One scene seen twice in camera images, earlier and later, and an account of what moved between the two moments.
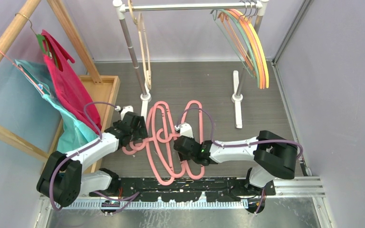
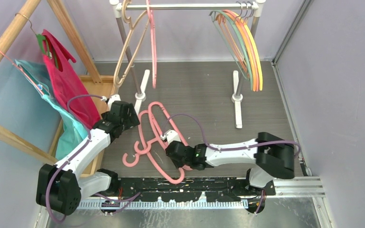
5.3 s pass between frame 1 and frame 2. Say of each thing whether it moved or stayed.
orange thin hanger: moved
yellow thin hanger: moved
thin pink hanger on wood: stayed
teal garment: stayed
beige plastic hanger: moved
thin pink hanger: moved
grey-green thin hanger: moved
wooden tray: stayed
